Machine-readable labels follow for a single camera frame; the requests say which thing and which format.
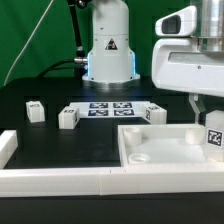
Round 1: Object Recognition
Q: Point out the white cable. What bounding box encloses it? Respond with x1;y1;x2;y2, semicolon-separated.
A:
3;0;55;88

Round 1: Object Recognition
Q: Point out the white fence wall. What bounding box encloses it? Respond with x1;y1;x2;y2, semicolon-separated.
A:
0;130;224;197

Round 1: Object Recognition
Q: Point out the white square table top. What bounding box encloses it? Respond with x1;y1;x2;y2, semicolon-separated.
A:
118;124;224;167

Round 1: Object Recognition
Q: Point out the fiducial marker sheet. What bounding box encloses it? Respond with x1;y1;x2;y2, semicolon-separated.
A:
70;101;149;118

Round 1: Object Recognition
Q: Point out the black cable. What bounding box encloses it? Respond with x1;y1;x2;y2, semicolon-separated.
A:
37;59;88;79

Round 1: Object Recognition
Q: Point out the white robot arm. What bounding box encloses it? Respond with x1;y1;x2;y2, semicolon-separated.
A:
67;0;224;114

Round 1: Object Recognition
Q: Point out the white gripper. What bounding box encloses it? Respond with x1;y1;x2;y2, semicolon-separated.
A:
151;5;224;124

